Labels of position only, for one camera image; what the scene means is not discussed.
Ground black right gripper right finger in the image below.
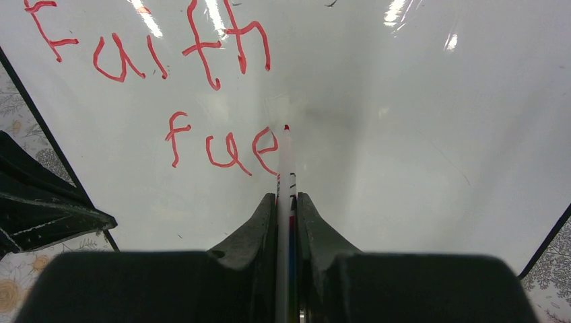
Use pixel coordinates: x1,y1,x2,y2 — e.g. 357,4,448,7
297,192,537,322

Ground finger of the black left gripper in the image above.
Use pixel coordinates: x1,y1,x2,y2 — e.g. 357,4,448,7
1,132,117,256

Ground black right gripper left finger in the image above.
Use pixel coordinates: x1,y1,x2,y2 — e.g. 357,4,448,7
16,193,276,322

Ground red cap whiteboard marker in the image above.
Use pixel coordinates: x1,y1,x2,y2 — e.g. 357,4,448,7
275,124,300,322

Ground white whiteboard black frame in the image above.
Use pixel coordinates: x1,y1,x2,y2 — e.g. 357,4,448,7
1,1,570,273

